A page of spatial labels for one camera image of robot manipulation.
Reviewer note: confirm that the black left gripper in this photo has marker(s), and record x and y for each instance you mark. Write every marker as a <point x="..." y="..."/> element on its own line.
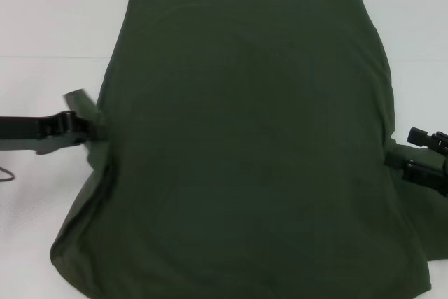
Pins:
<point x="21" y="126"/>

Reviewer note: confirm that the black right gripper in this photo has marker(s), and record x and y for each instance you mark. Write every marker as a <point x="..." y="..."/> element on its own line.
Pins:
<point x="446" y="176"/>

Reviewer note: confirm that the dark green shirt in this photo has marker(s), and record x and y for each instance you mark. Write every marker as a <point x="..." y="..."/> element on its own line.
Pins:
<point x="245" y="131"/>

